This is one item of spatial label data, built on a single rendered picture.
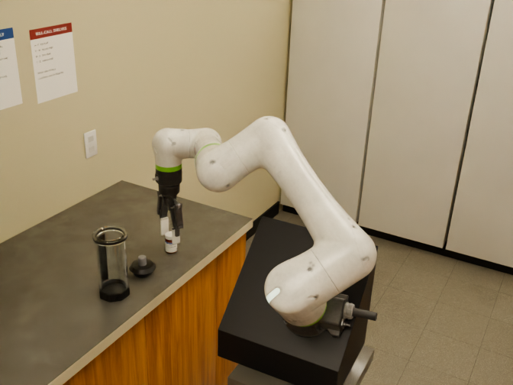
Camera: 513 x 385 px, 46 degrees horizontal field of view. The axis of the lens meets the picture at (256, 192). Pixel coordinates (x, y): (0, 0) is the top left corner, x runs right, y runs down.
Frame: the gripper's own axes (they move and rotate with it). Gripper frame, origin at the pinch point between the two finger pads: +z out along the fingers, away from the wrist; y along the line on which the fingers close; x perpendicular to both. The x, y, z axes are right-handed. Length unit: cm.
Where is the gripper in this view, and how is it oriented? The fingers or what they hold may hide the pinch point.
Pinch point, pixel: (170, 232)
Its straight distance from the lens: 224.7
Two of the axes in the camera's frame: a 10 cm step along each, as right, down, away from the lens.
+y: 6.0, 3.6, -7.1
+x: 8.0, -2.3, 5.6
